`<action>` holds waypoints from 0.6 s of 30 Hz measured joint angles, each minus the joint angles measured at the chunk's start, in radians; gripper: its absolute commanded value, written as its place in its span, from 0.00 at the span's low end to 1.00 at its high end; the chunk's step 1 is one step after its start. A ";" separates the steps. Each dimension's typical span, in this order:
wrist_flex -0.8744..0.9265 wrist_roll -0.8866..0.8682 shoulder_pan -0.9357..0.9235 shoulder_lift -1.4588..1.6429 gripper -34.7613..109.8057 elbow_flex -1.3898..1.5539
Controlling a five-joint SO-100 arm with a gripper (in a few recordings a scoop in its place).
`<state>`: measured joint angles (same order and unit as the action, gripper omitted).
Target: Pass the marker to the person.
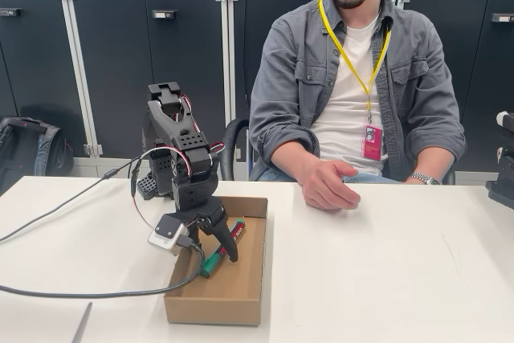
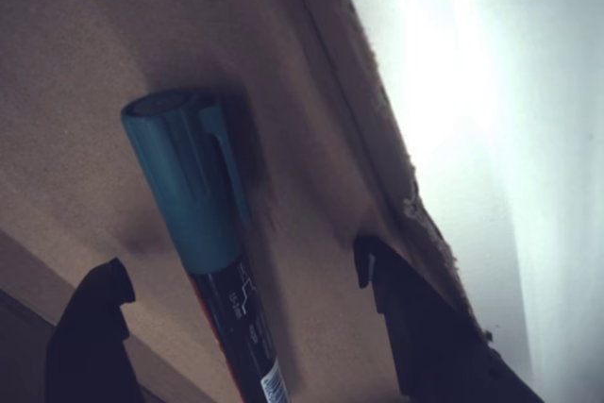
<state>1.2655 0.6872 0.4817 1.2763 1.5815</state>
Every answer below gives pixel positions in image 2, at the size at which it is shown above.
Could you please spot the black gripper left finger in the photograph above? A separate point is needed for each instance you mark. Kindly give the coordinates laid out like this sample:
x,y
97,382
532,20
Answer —
x,y
89,351

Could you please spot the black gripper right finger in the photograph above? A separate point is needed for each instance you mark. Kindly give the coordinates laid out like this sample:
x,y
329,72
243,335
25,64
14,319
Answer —
x,y
434,351

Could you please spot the green capped black marker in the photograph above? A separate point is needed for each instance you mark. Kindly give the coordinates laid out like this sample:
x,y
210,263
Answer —
x,y
189,186

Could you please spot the brown cardboard box tray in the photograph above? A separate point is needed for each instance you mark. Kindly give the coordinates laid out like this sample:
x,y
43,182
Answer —
x,y
94,44

